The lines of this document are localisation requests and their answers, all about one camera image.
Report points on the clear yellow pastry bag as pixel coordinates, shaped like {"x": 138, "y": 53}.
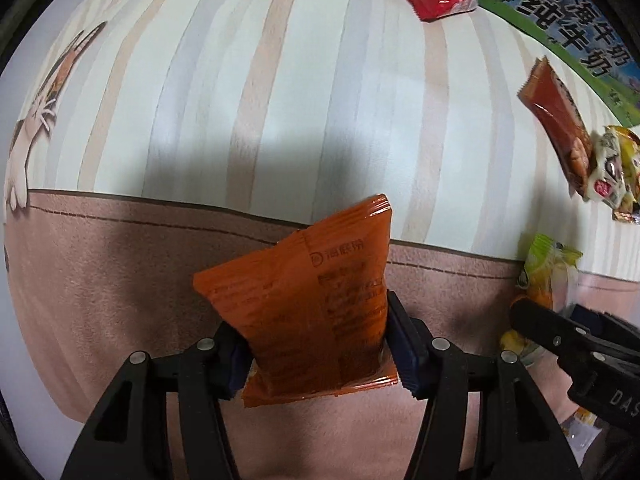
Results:
{"x": 581, "y": 430}

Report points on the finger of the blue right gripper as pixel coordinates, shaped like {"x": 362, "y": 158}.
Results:
{"x": 550, "y": 324}
{"x": 604, "y": 325}

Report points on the cardboard milk box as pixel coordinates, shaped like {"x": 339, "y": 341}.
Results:
{"x": 578, "y": 33}

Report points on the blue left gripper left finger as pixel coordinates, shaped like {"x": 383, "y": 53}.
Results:
{"x": 233, "y": 361}

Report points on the orange snack bag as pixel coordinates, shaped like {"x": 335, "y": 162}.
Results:
{"x": 312, "y": 308}

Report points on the brown meat snack packet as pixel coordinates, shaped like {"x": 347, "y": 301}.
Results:
{"x": 548, "y": 98}

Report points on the striped cat blanket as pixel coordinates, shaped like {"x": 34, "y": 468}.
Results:
{"x": 145, "y": 140}

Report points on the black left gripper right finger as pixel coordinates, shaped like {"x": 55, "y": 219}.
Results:
{"x": 405, "y": 337}

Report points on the colourful candy ball bag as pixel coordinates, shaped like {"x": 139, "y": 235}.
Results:
{"x": 549, "y": 277}

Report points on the small white cartoon packet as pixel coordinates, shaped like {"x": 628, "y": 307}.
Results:
{"x": 605, "y": 181}

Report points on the yellow panda snack bag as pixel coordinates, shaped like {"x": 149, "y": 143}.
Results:
{"x": 628, "y": 211}

